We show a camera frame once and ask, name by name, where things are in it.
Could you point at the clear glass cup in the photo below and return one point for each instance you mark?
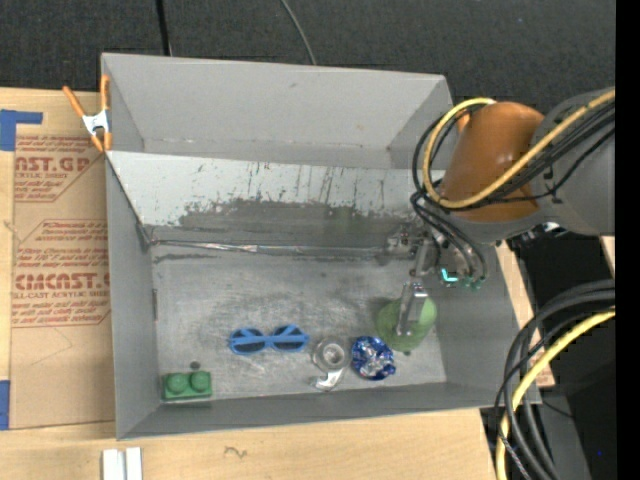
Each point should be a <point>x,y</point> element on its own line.
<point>331,354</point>

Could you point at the blue sunglasses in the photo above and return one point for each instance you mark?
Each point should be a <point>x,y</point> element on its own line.
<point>287,339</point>

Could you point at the grey metal bin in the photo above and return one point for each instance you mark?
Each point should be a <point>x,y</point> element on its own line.
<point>280,288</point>

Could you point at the green toy pear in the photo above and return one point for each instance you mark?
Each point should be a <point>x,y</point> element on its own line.
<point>391,324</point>

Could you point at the brown cardboard board red print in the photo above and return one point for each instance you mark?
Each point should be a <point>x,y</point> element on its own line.
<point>60,268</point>

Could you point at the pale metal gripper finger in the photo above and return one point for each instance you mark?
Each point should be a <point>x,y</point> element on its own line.
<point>413,304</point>
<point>403,242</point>

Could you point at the blue crumpled foil packet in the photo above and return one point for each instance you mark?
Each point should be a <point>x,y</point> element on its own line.
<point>372,359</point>

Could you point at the green toy brick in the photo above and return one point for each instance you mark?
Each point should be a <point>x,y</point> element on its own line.
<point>186,386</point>

